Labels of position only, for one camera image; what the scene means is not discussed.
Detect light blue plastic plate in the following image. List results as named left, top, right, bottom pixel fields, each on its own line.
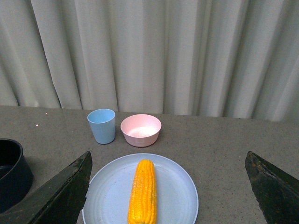
left=83, top=153, right=199, bottom=224

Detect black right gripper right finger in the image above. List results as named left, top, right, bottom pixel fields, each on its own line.
left=245, top=151, right=299, bottom=224

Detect yellow corn cob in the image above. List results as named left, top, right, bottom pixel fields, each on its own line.
left=128, top=160, right=157, bottom=224

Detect light blue plastic cup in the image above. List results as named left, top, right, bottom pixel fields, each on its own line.
left=87, top=109, right=115, bottom=145

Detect grey white curtain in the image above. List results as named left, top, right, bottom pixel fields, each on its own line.
left=0, top=0, right=299, bottom=122

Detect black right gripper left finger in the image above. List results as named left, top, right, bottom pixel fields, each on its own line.
left=0, top=151, right=93, bottom=224

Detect dark blue saucepan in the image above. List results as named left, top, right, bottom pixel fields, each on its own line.
left=0, top=139, right=34, bottom=213

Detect pink plastic bowl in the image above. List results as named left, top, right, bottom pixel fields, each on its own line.
left=121, top=114, right=162, bottom=147

